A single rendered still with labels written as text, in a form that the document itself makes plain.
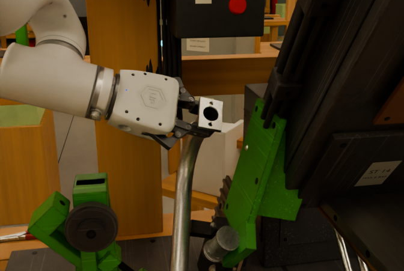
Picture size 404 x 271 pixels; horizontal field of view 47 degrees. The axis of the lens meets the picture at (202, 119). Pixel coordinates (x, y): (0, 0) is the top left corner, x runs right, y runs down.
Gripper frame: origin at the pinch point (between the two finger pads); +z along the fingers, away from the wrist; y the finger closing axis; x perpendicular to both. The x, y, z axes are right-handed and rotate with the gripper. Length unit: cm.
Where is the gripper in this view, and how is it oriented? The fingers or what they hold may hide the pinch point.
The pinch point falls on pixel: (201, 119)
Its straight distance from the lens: 77.7
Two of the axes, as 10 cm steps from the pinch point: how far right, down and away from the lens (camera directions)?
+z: 9.3, 2.3, 2.9
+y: 0.7, -8.8, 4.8
